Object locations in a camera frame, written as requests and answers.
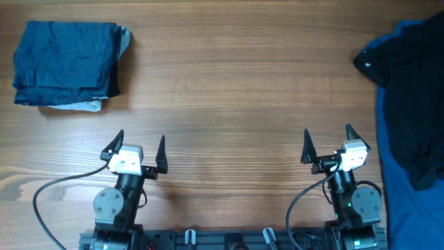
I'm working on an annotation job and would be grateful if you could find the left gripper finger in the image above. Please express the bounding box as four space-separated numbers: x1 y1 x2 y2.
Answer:
100 129 124 160
155 135 169 174

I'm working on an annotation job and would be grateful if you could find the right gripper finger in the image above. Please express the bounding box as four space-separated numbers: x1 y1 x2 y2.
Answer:
345 124 370 151
300 128 317 164

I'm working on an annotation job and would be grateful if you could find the black polo shirt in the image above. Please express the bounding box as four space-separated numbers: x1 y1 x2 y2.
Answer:
353 12 443 190

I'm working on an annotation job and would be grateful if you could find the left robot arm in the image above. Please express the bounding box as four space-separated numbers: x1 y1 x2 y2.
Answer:
85 131 169 250

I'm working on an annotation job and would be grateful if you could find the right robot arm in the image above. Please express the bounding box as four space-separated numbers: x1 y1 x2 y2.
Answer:
301 124 388 250

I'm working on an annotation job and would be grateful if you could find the folded light grey garment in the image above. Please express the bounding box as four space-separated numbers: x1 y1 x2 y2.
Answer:
52 26 130 113

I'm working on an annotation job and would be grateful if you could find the bright blue polo shirt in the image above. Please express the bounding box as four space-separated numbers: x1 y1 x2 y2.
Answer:
364 20 443 249

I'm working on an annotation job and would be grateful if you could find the folded dark blue garment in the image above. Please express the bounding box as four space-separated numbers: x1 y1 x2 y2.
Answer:
12 21 122 106

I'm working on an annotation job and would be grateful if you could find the left white rail clip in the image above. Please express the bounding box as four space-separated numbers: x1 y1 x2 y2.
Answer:
185 229 196 245

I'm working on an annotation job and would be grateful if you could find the white rail clip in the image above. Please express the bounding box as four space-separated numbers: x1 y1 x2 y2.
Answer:
262 227 276 246
185 229 196 245

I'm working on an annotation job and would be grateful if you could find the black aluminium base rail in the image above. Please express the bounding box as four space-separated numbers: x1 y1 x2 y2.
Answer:
78 227 389 250

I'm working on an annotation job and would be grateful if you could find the right white rail clip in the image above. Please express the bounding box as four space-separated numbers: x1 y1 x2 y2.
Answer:
262 227 276 246

